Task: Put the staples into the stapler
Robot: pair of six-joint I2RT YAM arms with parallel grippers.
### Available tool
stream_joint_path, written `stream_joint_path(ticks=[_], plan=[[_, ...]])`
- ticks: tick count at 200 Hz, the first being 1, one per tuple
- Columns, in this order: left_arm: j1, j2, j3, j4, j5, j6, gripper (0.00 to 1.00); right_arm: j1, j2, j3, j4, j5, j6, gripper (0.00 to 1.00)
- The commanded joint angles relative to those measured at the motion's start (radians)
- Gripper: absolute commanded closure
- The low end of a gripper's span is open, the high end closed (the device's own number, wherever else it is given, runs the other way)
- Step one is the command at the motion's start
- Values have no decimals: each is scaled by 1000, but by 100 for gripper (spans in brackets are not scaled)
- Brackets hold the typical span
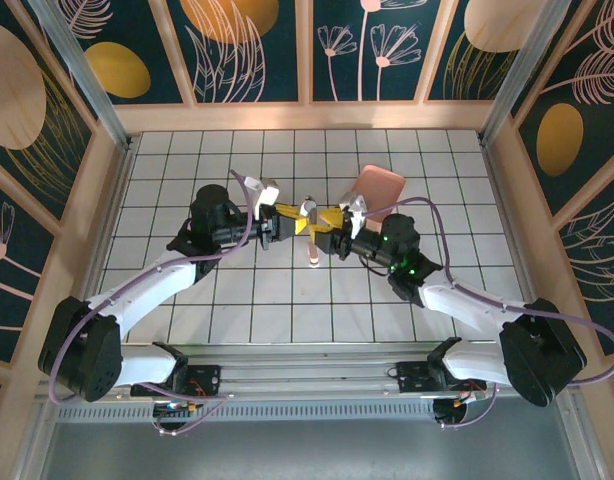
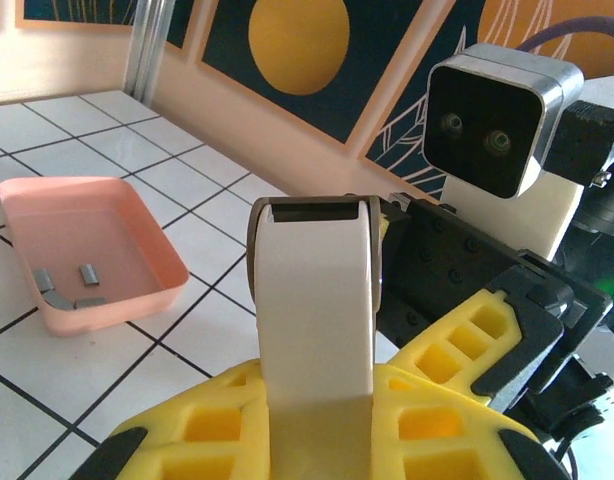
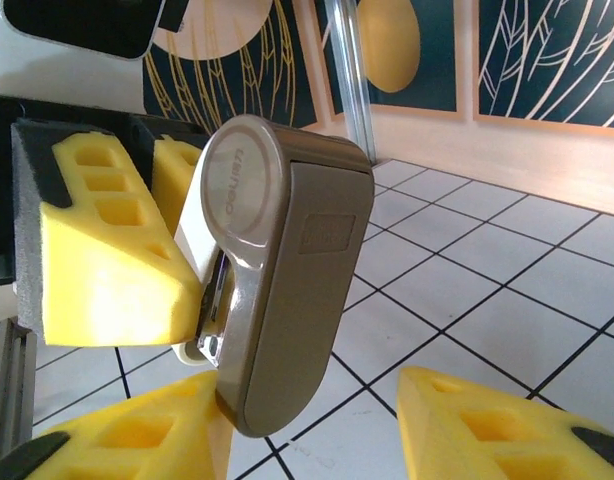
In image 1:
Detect pink plastic tray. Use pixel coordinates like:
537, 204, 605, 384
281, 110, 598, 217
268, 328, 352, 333
348, 164, 407, 217

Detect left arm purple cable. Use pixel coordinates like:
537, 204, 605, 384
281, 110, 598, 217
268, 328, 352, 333
49, 169, 253, 437

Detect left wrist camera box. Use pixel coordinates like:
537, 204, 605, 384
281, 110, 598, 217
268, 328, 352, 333
245, 177, 281, 220

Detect aluminium mounting rail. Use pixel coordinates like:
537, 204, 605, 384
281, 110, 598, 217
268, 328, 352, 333
36, 342, 573, 401

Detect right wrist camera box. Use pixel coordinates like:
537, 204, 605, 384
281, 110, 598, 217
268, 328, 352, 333
338, 191, 372, 240

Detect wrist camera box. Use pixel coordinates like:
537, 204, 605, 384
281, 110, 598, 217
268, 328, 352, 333
338, 191, 372, 240
245, 177, 281, 220

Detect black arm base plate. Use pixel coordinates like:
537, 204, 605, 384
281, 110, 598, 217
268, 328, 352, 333
395, 359, 488, 395
130, 363, 223, 399

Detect small controller board with wires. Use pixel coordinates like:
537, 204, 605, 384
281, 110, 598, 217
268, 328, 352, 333
151, 398, 204, 419
433, 392, 488, 427

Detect slotted grey cable duct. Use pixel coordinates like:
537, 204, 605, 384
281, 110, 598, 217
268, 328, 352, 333
51, 402, 471, 422

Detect aluminium table edge rail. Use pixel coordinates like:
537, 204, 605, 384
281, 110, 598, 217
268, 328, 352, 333
481, 138, 549, 354
64, 138, 138, 362

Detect aluminium frame post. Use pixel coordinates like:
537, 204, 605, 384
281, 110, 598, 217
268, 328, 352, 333
478, 0, 574, 147
25, 0, 134, 151

